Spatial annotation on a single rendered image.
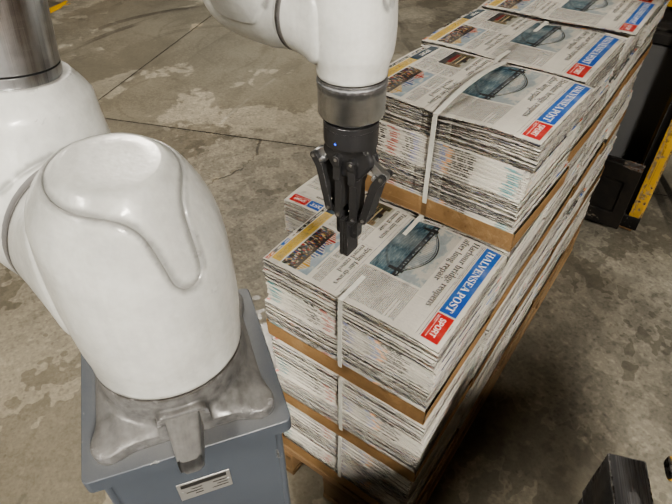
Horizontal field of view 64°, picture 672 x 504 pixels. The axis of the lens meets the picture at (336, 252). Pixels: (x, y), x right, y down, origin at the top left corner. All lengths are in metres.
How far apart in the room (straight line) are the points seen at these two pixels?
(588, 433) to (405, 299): 1.08
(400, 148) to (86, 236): 0.73
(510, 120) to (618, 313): 1.41
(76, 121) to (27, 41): 0.08
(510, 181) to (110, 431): 0.72
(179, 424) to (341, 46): 0.43
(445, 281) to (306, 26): 0.51
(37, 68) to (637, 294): 2.17
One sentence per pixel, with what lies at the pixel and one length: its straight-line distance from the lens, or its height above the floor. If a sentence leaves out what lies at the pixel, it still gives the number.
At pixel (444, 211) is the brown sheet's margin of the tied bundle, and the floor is 0.87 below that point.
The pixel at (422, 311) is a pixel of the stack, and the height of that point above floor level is 0.83.
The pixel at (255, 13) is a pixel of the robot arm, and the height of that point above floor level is 1.29.
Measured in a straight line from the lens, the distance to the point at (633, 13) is 1.62.
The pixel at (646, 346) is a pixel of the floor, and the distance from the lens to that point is 2.21.
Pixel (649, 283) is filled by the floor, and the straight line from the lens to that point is 2.46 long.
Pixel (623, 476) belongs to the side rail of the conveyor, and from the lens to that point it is 0.87.
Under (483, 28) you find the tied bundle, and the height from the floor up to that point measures 1.06.
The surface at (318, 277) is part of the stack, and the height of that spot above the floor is 0.83.
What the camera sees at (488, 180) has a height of 0.97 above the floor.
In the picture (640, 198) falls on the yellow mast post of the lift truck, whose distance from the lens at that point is 2.58.
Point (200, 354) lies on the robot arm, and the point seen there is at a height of 1.10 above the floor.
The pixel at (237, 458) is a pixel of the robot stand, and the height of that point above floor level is 0.94.
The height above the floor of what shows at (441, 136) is 1.02.
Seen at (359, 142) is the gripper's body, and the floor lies 1.14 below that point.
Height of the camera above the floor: 1.50
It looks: 41 degrees down
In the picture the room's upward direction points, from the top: straight up
